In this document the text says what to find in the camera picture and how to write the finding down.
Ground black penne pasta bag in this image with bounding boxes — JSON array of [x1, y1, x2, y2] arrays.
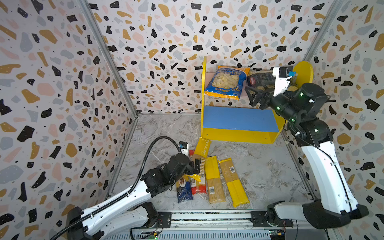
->
[[246, 70, 301, 94]]

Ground blue orecchiette pasta bag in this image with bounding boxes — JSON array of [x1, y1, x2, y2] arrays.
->
[[205, 66, 250, 100]]

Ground yellow spaghetti bag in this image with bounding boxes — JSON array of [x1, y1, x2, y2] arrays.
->
[[219, 158, 250, 208]]

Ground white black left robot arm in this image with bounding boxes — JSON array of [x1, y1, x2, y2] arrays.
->
[[65, 153, 205, 240]]

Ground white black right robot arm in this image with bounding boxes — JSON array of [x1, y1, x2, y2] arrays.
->
[[245, 83, 369, 229]]

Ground small yellow pasta bag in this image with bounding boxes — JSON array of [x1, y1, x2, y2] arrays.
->
[[184, 174, 201, 182]]

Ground red pasta packet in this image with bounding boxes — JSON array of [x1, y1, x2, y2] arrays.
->
[[190, 171, 207, 195]]

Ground dark blue pasta bag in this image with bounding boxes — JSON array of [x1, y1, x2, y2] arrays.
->
[[177, 178, 193, 203]]

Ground yellow wooden shelf unit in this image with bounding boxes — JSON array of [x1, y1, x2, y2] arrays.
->
[[201, 62, 314, 144]]

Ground yellow spaghetti box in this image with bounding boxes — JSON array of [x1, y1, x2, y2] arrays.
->
[[192, 137, 212, 171]]

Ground clear yellow spaghetti packet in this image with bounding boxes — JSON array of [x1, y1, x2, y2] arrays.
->
[[205, 156, 226, 204]]

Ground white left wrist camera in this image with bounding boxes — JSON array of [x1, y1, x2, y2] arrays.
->
[[179, 141, 190, 157]]

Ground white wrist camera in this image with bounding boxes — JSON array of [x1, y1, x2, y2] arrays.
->
[[179, 141, 190, 157], [272, 66, 297, 97]]

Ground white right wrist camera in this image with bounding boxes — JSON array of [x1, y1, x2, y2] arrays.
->
[[272, 66, 297, 97]]

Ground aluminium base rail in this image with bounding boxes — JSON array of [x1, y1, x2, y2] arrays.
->
[[116, 208, 338, 240]]

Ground black corrugated cable hose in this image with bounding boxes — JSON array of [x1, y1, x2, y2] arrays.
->
[[49, 135, 182, 240]]

